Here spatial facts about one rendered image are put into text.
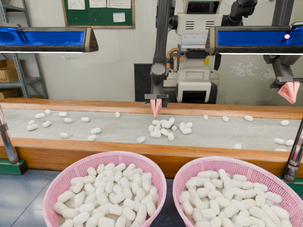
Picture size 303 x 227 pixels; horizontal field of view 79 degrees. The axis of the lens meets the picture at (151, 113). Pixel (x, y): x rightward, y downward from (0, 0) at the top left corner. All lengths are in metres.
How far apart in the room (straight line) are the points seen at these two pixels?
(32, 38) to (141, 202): 0.57
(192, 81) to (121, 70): 1.61
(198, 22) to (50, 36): 0.88
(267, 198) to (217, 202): 0.13
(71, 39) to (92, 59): 2.19
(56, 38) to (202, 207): 0.61
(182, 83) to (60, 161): 0.90
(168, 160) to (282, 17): 0.72
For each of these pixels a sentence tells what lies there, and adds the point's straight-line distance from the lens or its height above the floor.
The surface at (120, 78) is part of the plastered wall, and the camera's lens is 2.78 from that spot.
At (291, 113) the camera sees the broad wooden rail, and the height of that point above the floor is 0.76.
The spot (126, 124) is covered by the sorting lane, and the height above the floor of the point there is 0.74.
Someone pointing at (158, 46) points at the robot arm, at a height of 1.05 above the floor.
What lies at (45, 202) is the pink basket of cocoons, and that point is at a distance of 0.47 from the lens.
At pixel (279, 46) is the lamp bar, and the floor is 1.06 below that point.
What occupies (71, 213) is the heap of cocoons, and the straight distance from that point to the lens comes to 0.46.
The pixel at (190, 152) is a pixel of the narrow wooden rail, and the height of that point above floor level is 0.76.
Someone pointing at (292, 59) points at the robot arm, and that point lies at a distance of 0.91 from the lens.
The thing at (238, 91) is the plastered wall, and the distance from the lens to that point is 3.04.
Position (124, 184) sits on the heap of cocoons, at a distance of 0.49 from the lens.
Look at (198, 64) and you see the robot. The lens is 1.34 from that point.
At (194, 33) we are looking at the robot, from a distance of 1.29.
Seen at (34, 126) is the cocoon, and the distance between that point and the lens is 0.86.
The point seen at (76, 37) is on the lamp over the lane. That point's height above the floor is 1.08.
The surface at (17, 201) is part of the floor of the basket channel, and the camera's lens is 0.65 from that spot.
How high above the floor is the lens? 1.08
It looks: 22 degrees down
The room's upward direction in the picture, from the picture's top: straight up
